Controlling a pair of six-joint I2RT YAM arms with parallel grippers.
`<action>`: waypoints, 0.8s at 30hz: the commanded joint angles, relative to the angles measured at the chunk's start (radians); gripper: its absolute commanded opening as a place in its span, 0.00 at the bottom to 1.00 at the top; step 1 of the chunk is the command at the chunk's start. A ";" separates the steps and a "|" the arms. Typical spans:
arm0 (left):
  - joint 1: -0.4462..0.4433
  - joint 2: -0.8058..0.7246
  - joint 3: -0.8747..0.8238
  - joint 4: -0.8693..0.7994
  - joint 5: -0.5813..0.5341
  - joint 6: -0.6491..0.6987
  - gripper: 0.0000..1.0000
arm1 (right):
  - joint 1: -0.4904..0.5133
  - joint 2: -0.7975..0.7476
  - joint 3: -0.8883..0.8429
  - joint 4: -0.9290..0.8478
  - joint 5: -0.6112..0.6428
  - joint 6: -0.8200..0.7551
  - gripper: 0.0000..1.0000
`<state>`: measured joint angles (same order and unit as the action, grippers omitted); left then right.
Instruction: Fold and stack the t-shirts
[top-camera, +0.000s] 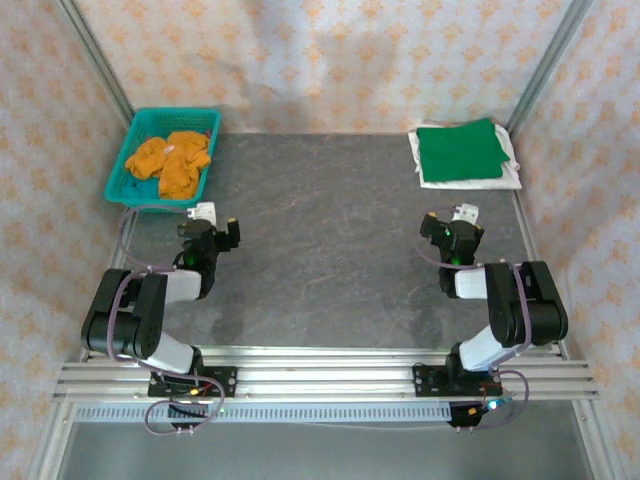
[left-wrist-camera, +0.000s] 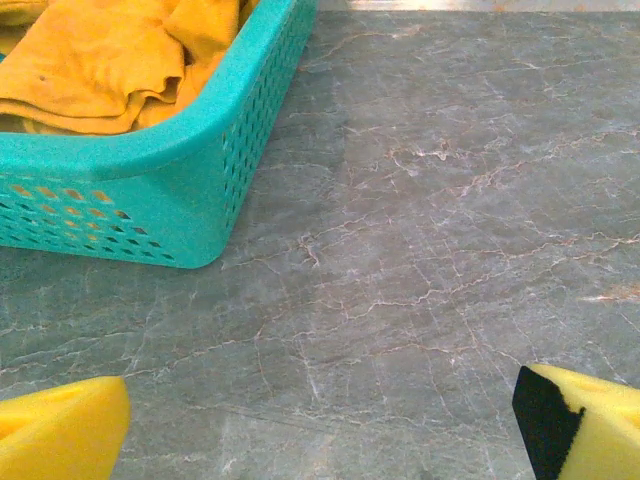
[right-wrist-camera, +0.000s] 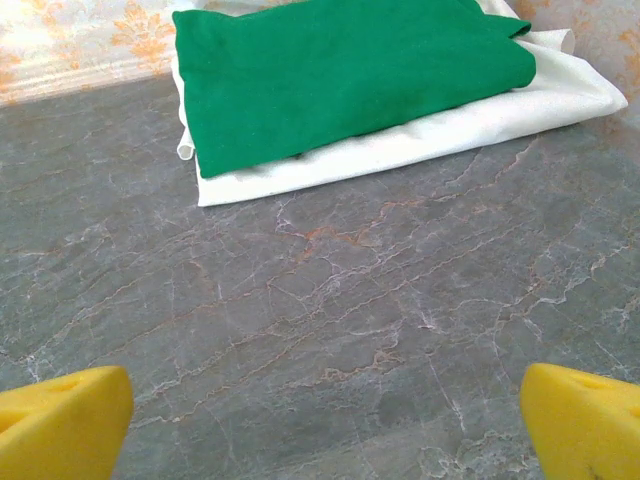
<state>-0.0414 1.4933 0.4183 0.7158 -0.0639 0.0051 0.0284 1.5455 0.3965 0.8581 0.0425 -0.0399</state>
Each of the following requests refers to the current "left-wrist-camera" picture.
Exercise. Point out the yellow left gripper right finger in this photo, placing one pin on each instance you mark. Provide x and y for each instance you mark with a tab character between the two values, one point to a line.
590	440

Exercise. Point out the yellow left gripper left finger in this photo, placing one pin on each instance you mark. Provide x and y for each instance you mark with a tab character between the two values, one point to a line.
60	435

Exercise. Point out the yellow t-shirt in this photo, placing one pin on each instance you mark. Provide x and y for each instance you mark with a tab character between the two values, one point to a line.
100	70

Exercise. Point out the teal plastic basket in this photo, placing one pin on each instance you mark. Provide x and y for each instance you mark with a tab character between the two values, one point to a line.
165	200

